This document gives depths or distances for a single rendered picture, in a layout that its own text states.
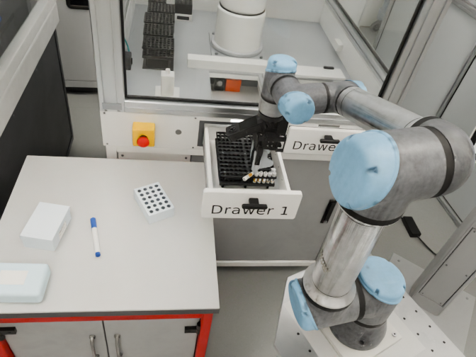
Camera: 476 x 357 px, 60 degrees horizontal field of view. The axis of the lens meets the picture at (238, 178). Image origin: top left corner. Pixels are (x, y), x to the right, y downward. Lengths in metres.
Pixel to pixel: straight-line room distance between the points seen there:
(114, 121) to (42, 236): 0.44
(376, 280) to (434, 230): 1.81
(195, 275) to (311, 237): 0.92
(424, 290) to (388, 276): 1.21
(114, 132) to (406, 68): 0.99
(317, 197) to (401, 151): 1.17
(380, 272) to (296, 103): 0.43
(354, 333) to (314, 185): 0.77
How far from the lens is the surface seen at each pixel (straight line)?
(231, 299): 2.04
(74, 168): 1.48
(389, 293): 0.98
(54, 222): 1.25
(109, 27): 1.26
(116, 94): 1.37
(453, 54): 2.99
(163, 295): 1.14
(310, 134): 1.49
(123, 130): 1.44
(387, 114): 0.85
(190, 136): 1.45
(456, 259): 2.04
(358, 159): 0.62
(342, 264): 0.80
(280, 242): 1.97
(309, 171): 1.65
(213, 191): 1.15
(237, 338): 1.95
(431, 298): 2.24
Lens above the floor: 1.75
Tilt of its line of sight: 43 degrees down
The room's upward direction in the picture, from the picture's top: 11 degrees clockwise
